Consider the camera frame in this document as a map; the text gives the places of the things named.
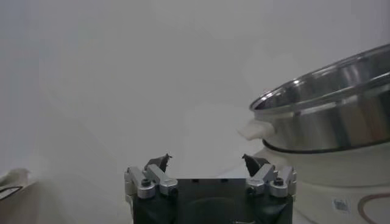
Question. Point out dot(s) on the white cloth bag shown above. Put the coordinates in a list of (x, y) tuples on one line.
[(16, 176)]

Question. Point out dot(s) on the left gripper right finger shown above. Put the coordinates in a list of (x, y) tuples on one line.
[(262, 178)]

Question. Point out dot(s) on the stainless steel steamer basket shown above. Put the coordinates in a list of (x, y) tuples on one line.
[(335, 121)]

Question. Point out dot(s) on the white electric cooker base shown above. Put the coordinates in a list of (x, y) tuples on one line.
[(320, 182)]

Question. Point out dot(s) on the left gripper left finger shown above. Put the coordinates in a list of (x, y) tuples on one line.
[(158, 179)]

